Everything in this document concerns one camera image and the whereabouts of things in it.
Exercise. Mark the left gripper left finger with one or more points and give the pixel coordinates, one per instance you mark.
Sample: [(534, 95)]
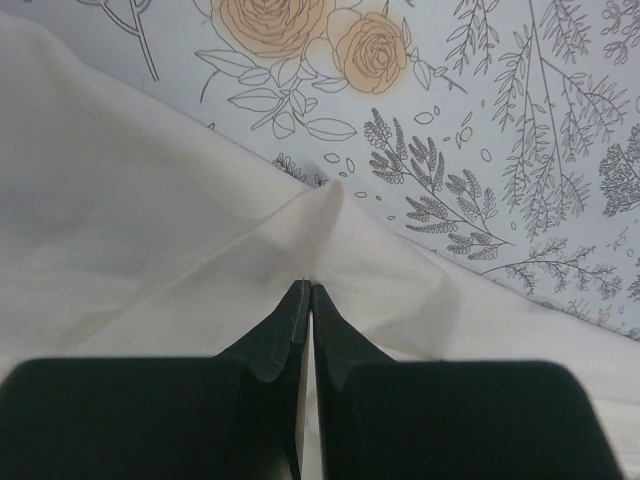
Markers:
[(234, 415)]

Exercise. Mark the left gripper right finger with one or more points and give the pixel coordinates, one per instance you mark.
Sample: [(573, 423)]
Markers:
[(381, 418)]

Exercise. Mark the white t-shirt red print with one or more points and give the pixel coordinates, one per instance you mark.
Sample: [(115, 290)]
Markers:
[(129, 229)]

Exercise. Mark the floral patterned table mat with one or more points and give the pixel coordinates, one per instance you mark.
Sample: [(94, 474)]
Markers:
[(503, 135)]

